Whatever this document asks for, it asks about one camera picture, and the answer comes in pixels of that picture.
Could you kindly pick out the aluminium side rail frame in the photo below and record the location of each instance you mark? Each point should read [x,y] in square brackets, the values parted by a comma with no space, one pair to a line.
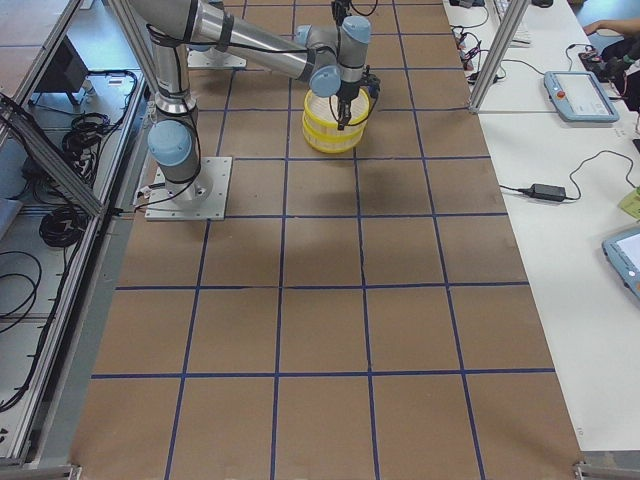
[73,149]

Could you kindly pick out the yellow bamboo steamer layer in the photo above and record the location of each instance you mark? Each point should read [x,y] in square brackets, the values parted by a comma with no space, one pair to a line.
[322,113]
[329,140]

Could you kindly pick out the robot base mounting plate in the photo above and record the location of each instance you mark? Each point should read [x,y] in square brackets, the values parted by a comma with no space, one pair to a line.
[205,199]

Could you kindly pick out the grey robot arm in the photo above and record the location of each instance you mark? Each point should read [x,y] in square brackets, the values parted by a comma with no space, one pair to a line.
[341,9]
[228,87]

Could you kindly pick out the aluminium frame post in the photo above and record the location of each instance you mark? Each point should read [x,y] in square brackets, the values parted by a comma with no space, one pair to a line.
[504,35]

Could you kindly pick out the blue teach pendant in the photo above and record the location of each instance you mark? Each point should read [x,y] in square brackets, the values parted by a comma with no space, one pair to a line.
[579,97]
[622,253]

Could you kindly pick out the yellow bamboo steamer top layer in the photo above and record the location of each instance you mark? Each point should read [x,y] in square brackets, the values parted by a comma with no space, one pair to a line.
[322,113]

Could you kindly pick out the black power adapter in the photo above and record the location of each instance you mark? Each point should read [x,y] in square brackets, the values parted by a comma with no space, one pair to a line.
[544,192]

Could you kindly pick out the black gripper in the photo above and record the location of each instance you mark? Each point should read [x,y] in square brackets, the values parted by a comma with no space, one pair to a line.
[347,94]

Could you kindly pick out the yellow bamboo steamer bottom layer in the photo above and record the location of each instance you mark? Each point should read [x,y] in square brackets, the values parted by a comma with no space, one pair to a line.
[329,140]

